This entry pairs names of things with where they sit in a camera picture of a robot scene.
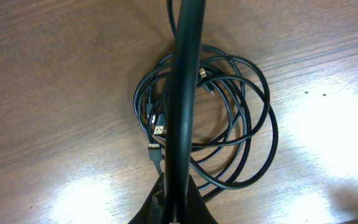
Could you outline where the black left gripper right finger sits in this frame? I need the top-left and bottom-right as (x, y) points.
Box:
(185, 176), (218, 224)

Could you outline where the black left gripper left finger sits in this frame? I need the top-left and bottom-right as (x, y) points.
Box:
(129, 173), (165, 224)

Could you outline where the black cable with barrel plug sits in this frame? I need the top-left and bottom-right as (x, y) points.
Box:
(162, 0), (207, 224)

